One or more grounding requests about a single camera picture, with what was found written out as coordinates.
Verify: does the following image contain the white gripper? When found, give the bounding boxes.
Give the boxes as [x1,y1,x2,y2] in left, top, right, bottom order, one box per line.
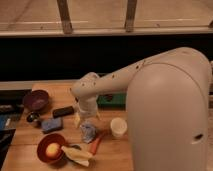
[74,97,101,128]

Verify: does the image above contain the orange carrot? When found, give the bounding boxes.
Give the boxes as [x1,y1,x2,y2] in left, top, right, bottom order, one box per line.
[89,131,107,155]

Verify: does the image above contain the yellow banana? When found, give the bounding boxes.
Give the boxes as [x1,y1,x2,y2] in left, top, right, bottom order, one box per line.
[61,146,93,167]

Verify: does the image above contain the small metal cup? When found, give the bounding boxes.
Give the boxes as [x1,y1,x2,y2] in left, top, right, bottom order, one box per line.
[26,112,40,123]

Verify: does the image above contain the black rectangular block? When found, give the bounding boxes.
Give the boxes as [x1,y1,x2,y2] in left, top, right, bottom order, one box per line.
[53,106,74,118]

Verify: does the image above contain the blue sponge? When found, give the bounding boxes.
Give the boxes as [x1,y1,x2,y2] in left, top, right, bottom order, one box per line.
[41,118,63,134]

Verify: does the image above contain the green plastic tray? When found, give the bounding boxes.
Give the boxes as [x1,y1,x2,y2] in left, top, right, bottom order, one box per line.
[97,93,126,107]

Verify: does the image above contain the red bowl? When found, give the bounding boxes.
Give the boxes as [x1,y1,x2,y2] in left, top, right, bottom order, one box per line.
[37,133,66,164]

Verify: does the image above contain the purple bowl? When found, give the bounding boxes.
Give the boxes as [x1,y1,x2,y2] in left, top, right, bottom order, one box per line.
[23,90,49,111]

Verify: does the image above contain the yellow ball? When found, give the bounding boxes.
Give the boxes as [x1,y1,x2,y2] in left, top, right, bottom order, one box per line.
[45,143,60,159]

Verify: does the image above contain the white plastic cup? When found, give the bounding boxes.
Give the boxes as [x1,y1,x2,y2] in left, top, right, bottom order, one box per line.
[110,117,127,138]

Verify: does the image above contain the grey towel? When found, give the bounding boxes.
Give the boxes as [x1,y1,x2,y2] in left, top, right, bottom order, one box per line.
[80,121,98,144]

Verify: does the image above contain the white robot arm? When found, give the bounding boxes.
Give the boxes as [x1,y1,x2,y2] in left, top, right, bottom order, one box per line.
[71,47,212,171]

